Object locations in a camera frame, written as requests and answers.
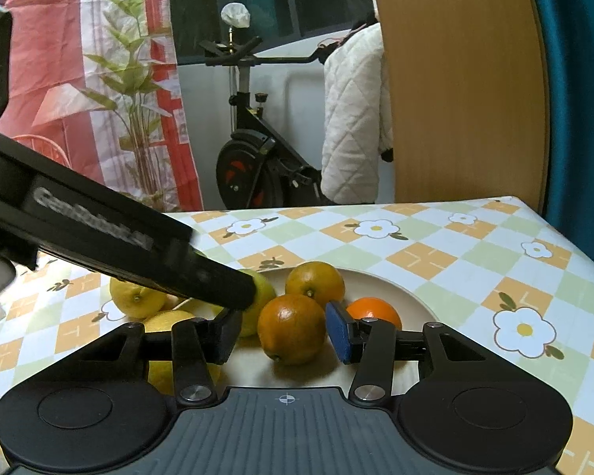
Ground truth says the teal curtain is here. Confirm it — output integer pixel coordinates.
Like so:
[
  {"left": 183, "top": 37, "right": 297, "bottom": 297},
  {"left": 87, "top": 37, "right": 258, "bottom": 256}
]
[{"left": 522, "top": 0, "right": 594, "bottom": 278}]

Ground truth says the white crumpled cover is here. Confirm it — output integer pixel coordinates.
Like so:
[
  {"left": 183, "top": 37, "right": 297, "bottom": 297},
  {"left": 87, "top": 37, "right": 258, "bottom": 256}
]
[{"left": 221, "top": 2, "right": 251, "bottom": 29}]

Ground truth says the greenish orange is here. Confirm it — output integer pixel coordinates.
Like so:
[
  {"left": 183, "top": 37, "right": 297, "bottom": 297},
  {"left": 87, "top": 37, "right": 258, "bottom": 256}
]
[{"left": 284, "top": 261, "right": 346, "bottom": 310}]

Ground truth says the large yellow lemon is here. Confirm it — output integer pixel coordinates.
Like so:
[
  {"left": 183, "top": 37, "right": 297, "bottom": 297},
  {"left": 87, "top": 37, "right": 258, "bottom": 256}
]
[{"left": 143, "top": 309, "right": 223, "bottom": 397}]

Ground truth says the white quilted jacket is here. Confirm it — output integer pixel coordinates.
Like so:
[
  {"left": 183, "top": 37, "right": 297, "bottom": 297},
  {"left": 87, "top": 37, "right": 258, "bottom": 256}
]
[{"left": 321, "top": 24, "right": 393, "bottom": 205}]

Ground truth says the wooden board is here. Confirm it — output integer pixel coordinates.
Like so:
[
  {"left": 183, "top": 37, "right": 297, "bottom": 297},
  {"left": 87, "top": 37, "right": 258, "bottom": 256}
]
[{"left": 366, "top": 0, "right": 550, "bottom": 213}]

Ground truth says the dark orange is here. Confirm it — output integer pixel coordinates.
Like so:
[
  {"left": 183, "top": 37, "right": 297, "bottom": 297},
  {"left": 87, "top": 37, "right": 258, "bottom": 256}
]
[{"left": 256, "top": 293, "right": 326, "bottom": 367}]

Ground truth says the bright orange tangerine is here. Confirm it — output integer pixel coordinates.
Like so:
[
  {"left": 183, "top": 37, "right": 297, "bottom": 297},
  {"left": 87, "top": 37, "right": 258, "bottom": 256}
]
[{"left": 346, "top": 297, "right": 403, "bottom": 332}]

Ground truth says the black exercise bike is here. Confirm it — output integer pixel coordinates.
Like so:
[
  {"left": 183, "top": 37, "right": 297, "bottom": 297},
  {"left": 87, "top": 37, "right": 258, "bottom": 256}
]
[{"left": 198, "top": 37, "right": 337, "bottom": 209}]

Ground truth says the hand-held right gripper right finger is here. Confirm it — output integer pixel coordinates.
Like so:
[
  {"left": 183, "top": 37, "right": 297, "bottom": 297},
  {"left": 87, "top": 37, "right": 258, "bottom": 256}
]
[{"left": 325, "top": 301, "right": 520, "bottom": 403}]

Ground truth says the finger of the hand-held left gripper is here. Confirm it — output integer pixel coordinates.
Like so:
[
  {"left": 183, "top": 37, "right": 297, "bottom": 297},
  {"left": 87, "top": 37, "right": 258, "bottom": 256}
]
[{"left": 163, "top": 247, "right": 261, "bottom": 312}]

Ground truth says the small yellow lemon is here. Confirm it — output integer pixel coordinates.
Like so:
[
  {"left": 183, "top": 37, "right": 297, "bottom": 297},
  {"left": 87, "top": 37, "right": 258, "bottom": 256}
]
[{"left": 110, "top": 277, "right": 179, "bottom": 318}]

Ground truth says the printed red backdrop cloth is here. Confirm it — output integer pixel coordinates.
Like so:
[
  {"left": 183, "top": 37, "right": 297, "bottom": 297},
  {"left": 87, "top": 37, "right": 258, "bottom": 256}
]
[{"left": 0, "top": 0, "right": 204, "bottom": 213}]

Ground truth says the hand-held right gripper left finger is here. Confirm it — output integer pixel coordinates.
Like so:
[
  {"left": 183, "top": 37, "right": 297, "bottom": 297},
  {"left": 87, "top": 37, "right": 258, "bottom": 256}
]
[{"left": 74, "top": 308, "right": 242, "bottom": 405}]

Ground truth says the dark garment with pink trim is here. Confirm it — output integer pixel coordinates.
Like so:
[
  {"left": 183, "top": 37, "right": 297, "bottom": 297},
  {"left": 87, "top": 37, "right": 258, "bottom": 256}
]
[{"left": 317, "top": 15, "right": 381, "bottom": 63}]

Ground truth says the dark window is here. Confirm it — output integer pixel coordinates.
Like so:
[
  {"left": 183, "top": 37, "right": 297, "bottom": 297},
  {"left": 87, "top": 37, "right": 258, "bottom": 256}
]
[{"left": 168, "top": 0, "right": 377, "bottom": 65}]

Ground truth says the beige round plate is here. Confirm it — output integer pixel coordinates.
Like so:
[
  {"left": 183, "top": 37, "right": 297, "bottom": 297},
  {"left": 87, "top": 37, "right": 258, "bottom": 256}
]
[{"left": 175, "top": 266, "right": 441, "bottom": 394}]

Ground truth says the green apple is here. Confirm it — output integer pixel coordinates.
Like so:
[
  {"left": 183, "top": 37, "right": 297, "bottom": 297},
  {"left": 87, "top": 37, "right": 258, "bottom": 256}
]
[{"left": 235, "top": 270, "right": 278, "bottom": 338}]

